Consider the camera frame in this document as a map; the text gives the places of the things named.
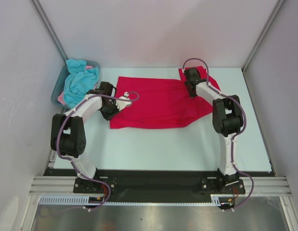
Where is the red t shirt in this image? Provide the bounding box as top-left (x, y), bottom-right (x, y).
top-left (110, 69), bottom-right (212, 129)

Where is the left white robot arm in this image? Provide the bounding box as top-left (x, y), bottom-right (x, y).
top-left (51, 82), bottom-right (119, 193)

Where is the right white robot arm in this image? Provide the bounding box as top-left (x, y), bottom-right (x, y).
top-left (183, 68), bottom-right (246, 193)

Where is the cyan t shirt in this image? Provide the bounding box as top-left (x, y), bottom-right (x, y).
top-left (63, 58), bottom-right (102, 109)

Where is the grey plastic bin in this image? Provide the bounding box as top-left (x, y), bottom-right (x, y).
top-left (51, 59), bottom-right (101, 109)

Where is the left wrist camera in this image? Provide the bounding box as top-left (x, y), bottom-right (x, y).
top-left (115, 92), bottom-right (132, 111)

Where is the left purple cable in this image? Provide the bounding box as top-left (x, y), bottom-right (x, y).
top-left (40, 91), bottom-right (140, 218)

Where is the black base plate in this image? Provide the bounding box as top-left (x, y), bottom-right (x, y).
top-left (42, 169), bottom-right (277, 204)

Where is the aluminium frame rail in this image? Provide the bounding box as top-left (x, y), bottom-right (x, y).
top-left (29, 176), bottom-right (292, 197)

